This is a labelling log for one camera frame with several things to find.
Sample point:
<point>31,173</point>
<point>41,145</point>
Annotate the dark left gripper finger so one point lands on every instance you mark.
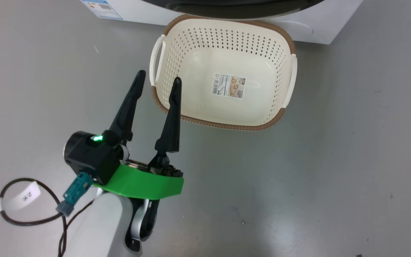
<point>171,125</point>
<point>127,110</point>

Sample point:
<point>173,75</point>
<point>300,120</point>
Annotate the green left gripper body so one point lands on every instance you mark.
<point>145,184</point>

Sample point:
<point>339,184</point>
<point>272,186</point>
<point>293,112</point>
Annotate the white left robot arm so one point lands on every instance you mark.
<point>98,225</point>

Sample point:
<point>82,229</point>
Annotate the cream perforated laundry basket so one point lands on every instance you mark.
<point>198,71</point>

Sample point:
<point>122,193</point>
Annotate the basket product sticker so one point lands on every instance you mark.
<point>227,85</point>

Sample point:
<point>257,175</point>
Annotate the white washing machine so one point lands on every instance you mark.
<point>319,21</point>

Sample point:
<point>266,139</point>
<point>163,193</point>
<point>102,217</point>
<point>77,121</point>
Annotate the blue energy label sticker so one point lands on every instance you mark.
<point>102,7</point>

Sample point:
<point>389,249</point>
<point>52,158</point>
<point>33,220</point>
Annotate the round white filter cover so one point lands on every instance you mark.
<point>298,28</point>

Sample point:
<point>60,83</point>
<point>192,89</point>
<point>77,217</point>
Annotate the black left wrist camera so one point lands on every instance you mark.
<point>84,153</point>

